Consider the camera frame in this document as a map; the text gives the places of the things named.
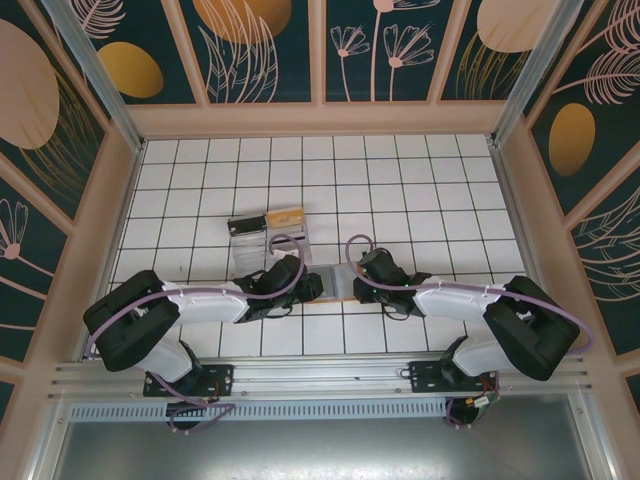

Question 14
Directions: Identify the gold card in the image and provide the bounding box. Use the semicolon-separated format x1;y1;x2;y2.
264;205;305;230

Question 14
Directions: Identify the clear acrylic card stand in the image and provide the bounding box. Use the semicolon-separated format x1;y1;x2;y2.
227;214;314;274

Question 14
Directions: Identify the white card with dark stripe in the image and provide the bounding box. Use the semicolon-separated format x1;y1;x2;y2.
269;224;307;242

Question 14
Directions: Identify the black card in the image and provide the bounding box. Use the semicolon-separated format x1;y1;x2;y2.
227;215;266;236

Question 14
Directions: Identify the grey metal sheet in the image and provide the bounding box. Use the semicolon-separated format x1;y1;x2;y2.
49;419;606;480

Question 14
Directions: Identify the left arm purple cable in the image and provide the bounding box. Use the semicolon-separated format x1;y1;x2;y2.
83;233;307;434

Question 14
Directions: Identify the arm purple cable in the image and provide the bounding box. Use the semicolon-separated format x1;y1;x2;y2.
346;233;591;429
83;233;307;434

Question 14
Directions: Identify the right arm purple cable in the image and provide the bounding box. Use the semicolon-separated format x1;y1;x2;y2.
346;233;591;429

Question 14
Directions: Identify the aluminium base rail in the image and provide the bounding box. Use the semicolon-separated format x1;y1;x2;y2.
47;352;594;401

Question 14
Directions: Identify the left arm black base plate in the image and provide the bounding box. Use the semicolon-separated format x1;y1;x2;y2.
142;363;236;399

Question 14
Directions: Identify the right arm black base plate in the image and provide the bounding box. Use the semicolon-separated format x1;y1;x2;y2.
407;358;501;397

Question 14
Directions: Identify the grey slotted cable duct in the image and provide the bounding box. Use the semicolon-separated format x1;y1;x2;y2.
67;399;451;422

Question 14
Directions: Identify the aluminium frame post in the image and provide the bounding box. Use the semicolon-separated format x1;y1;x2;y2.
42;0;147;154
491;0;576;146

